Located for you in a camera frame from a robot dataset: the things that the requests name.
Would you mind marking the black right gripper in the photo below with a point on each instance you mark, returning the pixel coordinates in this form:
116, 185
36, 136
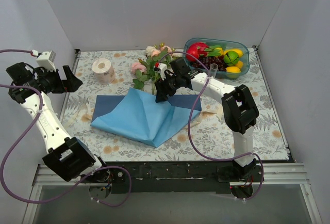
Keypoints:
166, 84

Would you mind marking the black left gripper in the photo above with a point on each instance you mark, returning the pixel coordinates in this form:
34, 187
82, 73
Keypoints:
65, 82

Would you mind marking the cream fabric ribbon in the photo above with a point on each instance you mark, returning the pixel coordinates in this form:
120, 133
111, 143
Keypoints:
87, 115

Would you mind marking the blue wrapping paper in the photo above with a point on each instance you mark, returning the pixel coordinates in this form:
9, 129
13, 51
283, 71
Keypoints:
138, 117

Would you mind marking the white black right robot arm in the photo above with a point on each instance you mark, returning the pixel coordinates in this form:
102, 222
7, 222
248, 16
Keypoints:
239, 108

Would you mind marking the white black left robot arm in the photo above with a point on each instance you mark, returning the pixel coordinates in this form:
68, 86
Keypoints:
67, 156

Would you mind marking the clear glass vase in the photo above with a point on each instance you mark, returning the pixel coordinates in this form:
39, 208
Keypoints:
213, 70

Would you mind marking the pink flower bouquet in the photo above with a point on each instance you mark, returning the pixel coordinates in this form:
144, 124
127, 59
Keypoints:
143, 69

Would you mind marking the wrapped toilet paper roll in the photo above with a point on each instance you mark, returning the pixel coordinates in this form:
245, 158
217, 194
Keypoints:
103, 71

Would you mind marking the red apple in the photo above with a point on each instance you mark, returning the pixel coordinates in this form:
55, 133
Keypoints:
192, 53

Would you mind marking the dark purple grapes bunch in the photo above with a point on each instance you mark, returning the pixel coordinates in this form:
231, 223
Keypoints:
207, 61

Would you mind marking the pink dragon fruit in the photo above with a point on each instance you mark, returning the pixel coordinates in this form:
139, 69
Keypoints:
208, 51

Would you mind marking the floral patterned tablecloth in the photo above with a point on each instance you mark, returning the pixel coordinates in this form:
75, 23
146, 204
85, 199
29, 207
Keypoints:
210, 138

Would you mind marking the yellow lemon front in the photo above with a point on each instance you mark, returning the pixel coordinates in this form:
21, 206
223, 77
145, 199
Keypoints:
233, 69

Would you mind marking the yellow lemon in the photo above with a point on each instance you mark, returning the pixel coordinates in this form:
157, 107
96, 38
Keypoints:
239, 64
238, 51
233, 69

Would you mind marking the teal plastic fruit basket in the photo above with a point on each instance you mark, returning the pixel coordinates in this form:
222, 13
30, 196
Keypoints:
225, 45

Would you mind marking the green lime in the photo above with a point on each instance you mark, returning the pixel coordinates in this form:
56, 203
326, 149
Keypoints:
231, 58

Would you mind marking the yellow lemon right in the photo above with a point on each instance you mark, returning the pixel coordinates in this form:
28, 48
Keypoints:
239, 64

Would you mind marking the yellow lemon top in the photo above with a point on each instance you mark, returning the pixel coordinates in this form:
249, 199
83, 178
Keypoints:
238, 51

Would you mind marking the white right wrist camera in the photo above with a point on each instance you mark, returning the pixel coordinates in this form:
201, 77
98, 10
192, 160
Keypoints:
160, 68

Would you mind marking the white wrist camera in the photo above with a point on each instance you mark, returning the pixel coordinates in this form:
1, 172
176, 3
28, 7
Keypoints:
160, 68
46, 60

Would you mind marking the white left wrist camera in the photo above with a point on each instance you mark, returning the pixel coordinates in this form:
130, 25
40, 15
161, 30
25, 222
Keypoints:
46, 60

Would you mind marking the aluminium frame rail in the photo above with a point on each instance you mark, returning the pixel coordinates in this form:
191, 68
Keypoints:
286, 173

